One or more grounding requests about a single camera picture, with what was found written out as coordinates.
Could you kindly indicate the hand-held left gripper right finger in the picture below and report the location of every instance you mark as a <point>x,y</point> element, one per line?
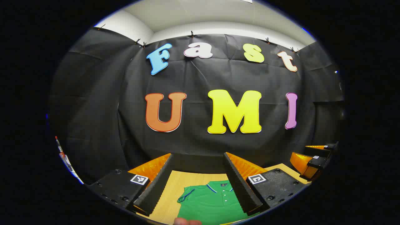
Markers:
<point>240,187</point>

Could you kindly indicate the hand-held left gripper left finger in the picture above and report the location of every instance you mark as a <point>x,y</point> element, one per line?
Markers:
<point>156,187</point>

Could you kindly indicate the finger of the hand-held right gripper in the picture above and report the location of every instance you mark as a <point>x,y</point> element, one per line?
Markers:
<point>322,151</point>
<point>301,164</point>

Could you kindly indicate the black backdrop cloth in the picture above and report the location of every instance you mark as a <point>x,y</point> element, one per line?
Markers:
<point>193,78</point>

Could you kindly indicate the green T-shirt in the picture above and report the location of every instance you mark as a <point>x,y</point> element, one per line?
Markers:
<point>209,206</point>

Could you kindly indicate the red and white object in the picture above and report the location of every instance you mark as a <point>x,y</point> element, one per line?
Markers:
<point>66,162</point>

